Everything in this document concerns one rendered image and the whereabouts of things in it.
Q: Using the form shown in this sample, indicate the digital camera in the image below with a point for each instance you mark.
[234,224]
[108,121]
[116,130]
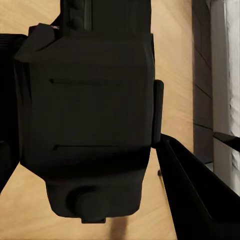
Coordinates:
[82,96]

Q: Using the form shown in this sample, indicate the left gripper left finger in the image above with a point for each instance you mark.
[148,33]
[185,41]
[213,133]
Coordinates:
[9,158]

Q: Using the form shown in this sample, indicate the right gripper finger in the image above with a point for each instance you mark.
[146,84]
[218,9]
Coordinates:
[230,140]

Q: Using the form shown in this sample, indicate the bed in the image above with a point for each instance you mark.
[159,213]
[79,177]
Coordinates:
[225,87]

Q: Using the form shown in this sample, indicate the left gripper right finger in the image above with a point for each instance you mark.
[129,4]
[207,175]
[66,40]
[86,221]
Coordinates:
[202,206]

